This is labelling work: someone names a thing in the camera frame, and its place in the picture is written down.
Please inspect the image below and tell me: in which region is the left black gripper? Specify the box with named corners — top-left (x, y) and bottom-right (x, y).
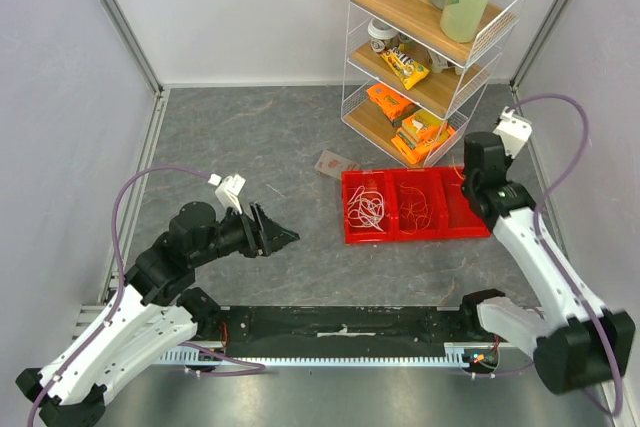
top-left (192, 200), bottom-right (300, 267)

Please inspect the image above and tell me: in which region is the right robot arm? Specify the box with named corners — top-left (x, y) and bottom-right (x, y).
top-left (457, 132), bottom-right (636, 395)

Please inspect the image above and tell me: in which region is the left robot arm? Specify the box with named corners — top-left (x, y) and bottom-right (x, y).
top-left (16, 202), bottom-right (300, 426)

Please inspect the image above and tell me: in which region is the orange snack box stack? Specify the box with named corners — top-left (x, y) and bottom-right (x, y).
top-left (391, 109), bottom-right (456, 165)

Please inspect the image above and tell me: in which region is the red three-compartment bin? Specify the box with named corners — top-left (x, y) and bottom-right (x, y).
top-left (341, 166), bottom-right (489, 244)

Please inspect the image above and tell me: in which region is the orange snack pack upper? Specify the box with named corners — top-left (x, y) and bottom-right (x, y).
top-left (366, 83), bottom-right (415, 122)

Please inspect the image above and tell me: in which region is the white object on shelf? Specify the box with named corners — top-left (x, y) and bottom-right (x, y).
top-left (427, 49), bottom-right (463, 76)

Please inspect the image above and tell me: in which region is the yellow candy bag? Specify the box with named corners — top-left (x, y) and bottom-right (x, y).
top-left (380, 47), bottom-right (430, 90)

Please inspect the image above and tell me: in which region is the white lidded cup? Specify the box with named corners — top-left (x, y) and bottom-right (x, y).
top-left (367, 18), bottom-right (400, 54)

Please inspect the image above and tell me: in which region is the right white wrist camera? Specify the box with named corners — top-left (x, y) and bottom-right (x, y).
top-left (493, 107), bottom-right (532, 159)

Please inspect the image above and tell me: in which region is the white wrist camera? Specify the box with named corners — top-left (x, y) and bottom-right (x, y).
top-left (493, 107), bottom-right (532, 159)
top-left (208, 173), bottom-right (246, 214)

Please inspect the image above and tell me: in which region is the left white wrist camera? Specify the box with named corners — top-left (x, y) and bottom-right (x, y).
top-left (208, 173), bottom-right (246, 214)

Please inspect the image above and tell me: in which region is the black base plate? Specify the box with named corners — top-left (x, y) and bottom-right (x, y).
top-left (218, 306), bottom-right (494, 359)

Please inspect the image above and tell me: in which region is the white wire wooden shelf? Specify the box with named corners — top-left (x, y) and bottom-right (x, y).
top-left (341, 0), bottom-right (526, 168)

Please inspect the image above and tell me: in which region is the grey slotted cable duct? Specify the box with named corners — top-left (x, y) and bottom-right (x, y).
top-left (152, 346), bottom-right (470, 369)

